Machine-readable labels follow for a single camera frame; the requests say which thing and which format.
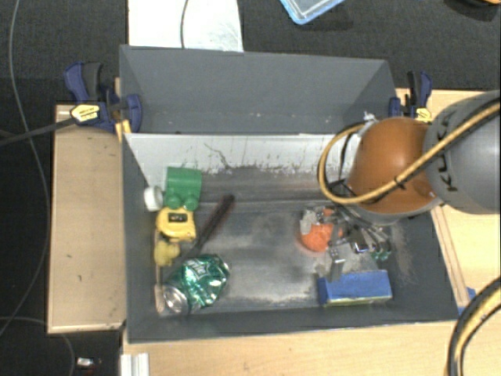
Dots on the yellow plastic toy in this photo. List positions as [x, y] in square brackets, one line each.
[174, 223]

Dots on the crushed green drink can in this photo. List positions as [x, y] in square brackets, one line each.
[199, 280]

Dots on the orange ball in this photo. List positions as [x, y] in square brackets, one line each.
[315, 239]

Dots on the grey metal bin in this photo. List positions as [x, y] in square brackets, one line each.
[266, 92]

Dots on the green plastic toy block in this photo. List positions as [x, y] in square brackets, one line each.
[182, 182]

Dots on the dark red-brown flat block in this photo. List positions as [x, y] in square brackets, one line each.
[214, 221]

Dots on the blue sponge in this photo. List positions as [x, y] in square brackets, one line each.
[356, 286]

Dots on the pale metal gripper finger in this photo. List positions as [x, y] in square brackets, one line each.
[337, 266]

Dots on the white round cap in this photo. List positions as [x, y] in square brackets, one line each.
[152, 199]

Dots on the pale wood board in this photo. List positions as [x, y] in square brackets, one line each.
[88, 218]

